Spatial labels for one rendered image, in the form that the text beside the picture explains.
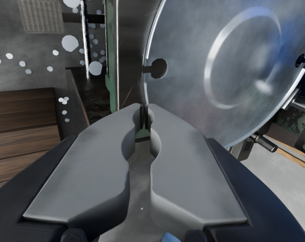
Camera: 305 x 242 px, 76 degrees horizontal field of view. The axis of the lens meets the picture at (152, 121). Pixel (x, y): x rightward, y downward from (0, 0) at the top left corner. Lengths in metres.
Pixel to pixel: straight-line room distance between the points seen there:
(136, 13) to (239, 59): 0.14
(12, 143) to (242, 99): 0.66
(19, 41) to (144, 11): 0.82
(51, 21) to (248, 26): 0.66
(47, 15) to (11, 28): 0.22
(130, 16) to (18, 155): 0.66
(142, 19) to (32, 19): 0.63
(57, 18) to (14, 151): 0.46
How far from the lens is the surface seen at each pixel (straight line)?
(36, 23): 0.81
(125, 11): 0.20
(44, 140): 0.75
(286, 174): 1.90
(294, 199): 1.96
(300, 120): 0.60
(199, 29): 0.23
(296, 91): 0.42
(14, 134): 0.74
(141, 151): 0.46
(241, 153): 0.48
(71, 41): 0.32
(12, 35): 0.99
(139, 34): 0.20
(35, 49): 0.99
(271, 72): 0.35
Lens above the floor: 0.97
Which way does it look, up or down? 50 degrees down
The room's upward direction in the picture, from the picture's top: 139 degrees clockwise
